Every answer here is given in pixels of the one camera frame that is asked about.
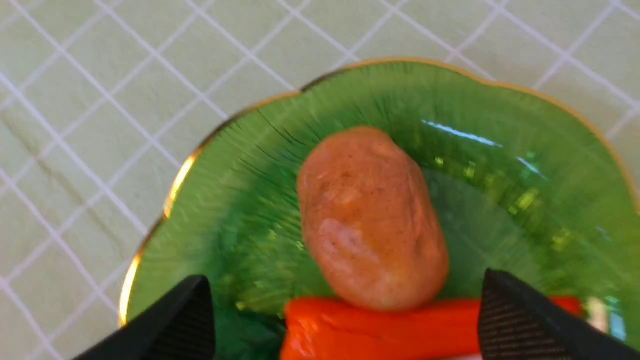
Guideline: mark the green ribbed glass plate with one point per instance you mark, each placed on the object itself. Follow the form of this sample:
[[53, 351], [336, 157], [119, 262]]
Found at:
[[519, 182]]

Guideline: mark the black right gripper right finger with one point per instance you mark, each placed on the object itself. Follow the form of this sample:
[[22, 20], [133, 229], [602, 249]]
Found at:
[[535, 325]]

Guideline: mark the orange carrot with leaves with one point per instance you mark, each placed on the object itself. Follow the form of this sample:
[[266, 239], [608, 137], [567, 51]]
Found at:
[[323, 328]]

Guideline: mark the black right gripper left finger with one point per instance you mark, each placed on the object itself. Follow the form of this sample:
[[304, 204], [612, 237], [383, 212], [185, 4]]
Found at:
[[178, 326]]

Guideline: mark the green checkered tablecloth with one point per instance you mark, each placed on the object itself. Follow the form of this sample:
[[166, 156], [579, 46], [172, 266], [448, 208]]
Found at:
[[103, 100]]

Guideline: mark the small brown potato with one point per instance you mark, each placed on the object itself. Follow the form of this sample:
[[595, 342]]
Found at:
[[369, 224]]

